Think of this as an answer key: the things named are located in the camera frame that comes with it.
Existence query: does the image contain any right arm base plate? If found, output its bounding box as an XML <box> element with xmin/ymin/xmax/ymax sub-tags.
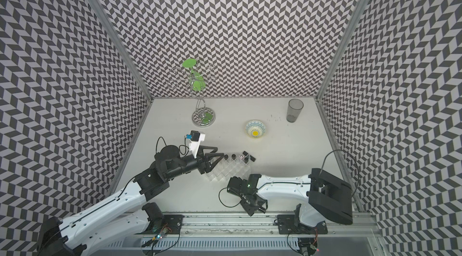
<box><xmin>274</xmin><ymin>204</ymin><xmax>328</xmax><ymax>235</ymax></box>

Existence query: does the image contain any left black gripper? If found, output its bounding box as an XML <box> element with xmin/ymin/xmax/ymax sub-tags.
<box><xmin>165</xmin><ymin>145</ymin><xmax>225</xmax><ymax>180</ymax></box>

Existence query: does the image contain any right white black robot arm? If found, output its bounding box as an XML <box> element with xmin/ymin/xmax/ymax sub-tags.
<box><xmin>226</xmin><ymin>168</ymin><xmax>353</xmax><ymax>228</ymax></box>

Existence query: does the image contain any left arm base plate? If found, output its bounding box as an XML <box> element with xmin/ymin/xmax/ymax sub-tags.
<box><xmin>142</xmin><ymin>203</ymin><xmax>184</xmax><ymax>234</ymax></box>

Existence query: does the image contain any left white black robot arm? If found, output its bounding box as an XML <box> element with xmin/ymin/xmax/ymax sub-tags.
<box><xmin>37</xmin><ymin>145</ymin><xmax>225</xmax><ymax>256</ymax></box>

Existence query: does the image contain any clear acrylic lipstick organizer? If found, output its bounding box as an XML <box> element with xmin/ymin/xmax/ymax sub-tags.
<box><xmin>206</xmin><ymin>153</ymin><xmax>251</xmax><ymax>183</ymax></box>

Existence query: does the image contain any aluminium front rail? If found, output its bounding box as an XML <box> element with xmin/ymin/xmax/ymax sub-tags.
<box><xmin>93</xmin><ymin>212</ymin><xmax>383</xmax><ymax>239</ymax></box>

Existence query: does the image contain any yellow blue patterned bowl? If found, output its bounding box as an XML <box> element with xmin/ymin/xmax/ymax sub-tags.
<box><xmin>245</xmin><ymin>120</ymin><xmax>267</xmax><ymax>139</ymax></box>

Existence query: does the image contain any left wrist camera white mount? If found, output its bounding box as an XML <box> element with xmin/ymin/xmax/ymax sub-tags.
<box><xmin>185</xmin><ymin>130</ymin><xmax>206</xmax><ymax>159</ymax></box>

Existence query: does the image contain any chrome stand with green discs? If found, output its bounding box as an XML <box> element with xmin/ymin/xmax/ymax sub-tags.
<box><xmin>170</xmin><ymin>58</ymin><xmax>216</xmax><ymax>128</ymax></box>

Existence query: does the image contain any grey ribbed drinking glass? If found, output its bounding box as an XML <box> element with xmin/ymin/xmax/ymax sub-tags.
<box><xmin>286</xmin><ymin>98</ymin><xmax>304</xmax><ymax>123</ymax></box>

